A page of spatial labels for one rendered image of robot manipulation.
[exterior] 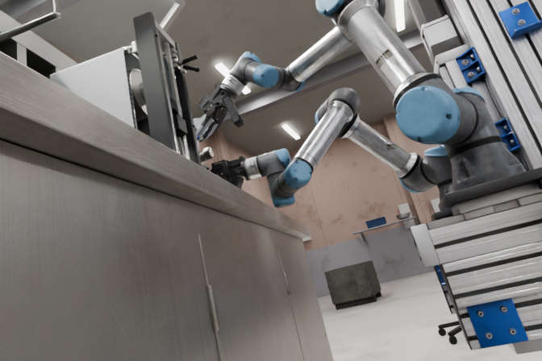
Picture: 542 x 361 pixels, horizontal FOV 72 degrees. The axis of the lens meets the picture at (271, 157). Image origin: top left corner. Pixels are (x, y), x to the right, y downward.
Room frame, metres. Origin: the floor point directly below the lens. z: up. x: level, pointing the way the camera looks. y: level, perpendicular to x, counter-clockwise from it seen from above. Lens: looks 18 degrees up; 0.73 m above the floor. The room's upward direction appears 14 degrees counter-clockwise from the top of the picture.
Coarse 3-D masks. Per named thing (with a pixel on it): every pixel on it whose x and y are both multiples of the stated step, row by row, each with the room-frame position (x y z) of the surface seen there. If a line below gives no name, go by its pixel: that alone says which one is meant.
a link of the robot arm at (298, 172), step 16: (336, 96) 1.19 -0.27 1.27; (352, 96) 1.19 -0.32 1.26; (336, 112) 1.16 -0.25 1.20; (352, 112) 1.19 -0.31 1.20; (320, 128) 1.14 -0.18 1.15; (336, 128) 1.16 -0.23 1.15; (304, 144) 1.13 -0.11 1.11; (320, 144) 1.13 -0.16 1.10; (304, 160) 1.10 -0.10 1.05; (288, 176) 1.07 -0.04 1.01; (304, 176) 1.07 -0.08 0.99; (288, 192) 1.15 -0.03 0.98
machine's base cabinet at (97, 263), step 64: (0, 192) 0.21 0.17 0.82; (64, 192) 0.27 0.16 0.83; (128, 192) 0.35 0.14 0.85; (0, 256) 0.21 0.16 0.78; (64, 256) 0.26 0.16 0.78; (128, 256) 0.33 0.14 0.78; (192, 256) 0.47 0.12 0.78; (256, 256) 0.76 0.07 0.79; (0, 320) 0.21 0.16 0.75; (64, 320) 0.26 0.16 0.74; (128, 320) 0.32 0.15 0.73; (192, 320) 0.44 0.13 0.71; (256, 320) 0.68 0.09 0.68; (320, 320) 1.41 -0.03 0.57
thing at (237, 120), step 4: (228, 96) 1.19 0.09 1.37; (224, 100) 1.19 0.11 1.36; (228, 100) 1.19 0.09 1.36; (228, 104) 1.19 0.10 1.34; (232, 104) 1.19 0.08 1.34; (228, 108) 1.19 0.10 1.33; (232, 108) 1.19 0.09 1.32; (232, 112) 1.19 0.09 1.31; (236, 112) 1.19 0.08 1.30; (232, 116) 1.19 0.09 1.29; (236, 116) 1.19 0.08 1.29; (240, 116) 1.20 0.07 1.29; (232, 120) 1.20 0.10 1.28; (236, 120) 1.19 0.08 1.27; (240, 120) 1.19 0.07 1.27; (236, 124) 1.20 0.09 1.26; (240, 124) 1.21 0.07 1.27
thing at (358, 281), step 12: (360, 264) 6.86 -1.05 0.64; (372, 264) 7.56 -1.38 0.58; (336, 276) 7.02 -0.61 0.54; (348, 276) 6.95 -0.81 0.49; (360, 276) 6.88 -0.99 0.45; (372, 276) 7.20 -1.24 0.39; (336, 288) 7.04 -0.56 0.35; (348, 288) 6.97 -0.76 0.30; (360, 288) 6.90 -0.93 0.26; (372, 288) 6.87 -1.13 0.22; (336, 300) 7.05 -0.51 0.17; (348, 300) 6.98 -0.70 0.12; (360, 300) 7.02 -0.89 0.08; (372, 300) 6.95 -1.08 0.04
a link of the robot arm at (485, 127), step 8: (456, 88) 0.82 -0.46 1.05; (464, 88) 0.81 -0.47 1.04; (472, 88) 0.82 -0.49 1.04; (464, 96) 0.81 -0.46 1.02; (472, 96) 0.81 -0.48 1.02; (480, 96) 0.82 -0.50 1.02; (472, 104) 0.78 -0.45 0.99; (480, 104) 0.81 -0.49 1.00; (480, 112) 0.80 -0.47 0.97; (488, 112) 0.83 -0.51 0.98; (480, 120) 0.80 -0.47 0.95; (488, 120) 0.82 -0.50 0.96; (480, 128) 0.81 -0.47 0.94; (488, 128) 0.81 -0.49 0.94; (496, 128) 0.84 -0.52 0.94; (472, 136) 0.81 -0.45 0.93; (480, 136) 0.81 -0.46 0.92; (488, 136) 0.81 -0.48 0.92; (456, 144) 0.83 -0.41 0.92; (464, 144) 0.83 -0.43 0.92; (448, 152) 0.87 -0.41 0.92
